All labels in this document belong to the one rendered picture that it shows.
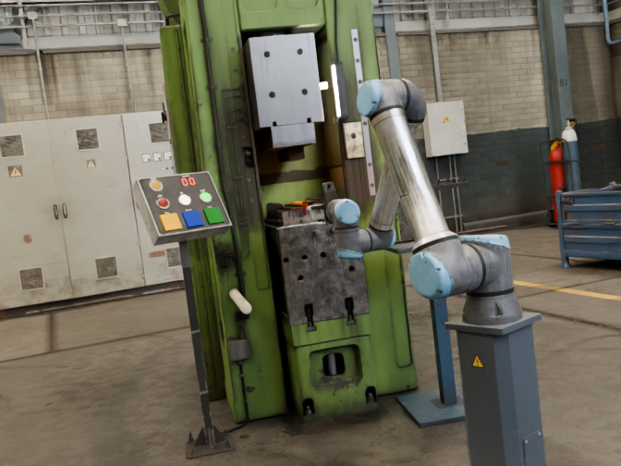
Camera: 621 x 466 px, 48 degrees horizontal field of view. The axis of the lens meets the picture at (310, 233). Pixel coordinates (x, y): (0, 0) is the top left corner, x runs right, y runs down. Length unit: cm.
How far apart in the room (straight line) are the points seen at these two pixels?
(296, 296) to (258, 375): 47
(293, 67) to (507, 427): 181
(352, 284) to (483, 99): 788
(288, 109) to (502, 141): 798
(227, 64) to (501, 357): 186
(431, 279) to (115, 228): 647
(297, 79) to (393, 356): 142
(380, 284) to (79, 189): 534
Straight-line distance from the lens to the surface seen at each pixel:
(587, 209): 673
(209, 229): 297
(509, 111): 1114
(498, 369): 228
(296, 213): 321
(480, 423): 238
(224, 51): 337
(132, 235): 836
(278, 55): 326
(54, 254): 830
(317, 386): 334
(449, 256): 214
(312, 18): 347
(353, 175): 342
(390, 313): 353
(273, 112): 322
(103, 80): 909
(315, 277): 319
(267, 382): 345
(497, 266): 225
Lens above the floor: 112
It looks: 4 degrees down
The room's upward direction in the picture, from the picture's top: 7 degrees counter-clockwise
